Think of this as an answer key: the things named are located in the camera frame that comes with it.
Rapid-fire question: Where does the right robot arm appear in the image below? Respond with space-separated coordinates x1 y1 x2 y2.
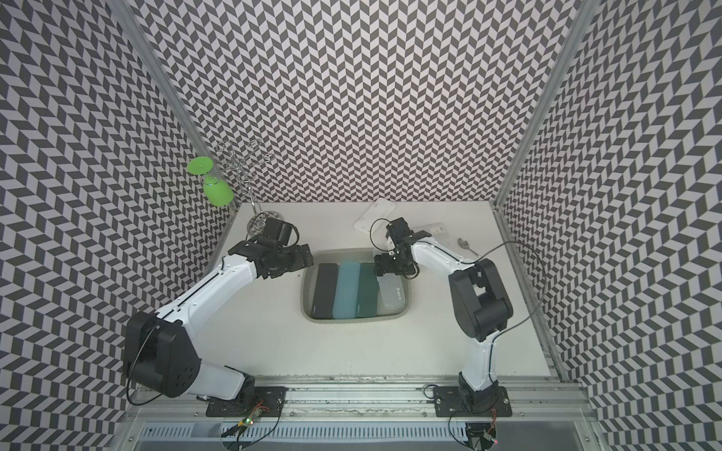
374 227 513 413

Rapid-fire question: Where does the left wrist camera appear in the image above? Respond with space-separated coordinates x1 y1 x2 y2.
261 217 299 246

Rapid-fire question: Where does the black pencil case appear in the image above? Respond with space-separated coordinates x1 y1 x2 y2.
310 263 340 319

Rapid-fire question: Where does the clear frosted pencil case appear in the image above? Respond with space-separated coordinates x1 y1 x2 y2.
377 274 406 309

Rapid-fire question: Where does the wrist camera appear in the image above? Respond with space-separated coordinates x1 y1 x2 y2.
385 217 414 244
261 217 299 246

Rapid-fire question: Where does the white pencil case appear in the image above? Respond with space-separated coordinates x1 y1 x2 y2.
353 198 397 235

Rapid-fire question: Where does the green wine glass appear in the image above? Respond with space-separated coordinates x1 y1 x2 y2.
187 156 234 207

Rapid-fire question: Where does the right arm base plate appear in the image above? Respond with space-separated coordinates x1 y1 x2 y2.
432 385 513 418

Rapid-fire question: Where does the light blue pencil case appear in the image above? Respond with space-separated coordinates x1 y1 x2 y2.
333 261 361 319

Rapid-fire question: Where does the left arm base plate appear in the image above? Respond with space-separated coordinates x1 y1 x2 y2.
205 386 288 418

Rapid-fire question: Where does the metal spoon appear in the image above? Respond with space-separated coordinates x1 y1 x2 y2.
457 238 481 257

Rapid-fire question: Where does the clear pencil case with label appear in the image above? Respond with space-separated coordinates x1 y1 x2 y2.
424 223 452 246

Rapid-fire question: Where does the grey storage box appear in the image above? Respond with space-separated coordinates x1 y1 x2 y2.
301 248 411 324

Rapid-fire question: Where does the aluminium rail frame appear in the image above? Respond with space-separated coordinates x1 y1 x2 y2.
110 376 610 450

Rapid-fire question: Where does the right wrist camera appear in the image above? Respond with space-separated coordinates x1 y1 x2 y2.
385 217 414 244

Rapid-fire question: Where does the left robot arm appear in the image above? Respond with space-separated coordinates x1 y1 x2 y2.
123 241 313 401

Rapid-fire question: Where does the metal cup rack stand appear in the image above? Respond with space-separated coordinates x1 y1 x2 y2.
219 138 283 237

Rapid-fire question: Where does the dark green pencil case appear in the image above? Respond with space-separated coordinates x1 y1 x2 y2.
355 263 379 319

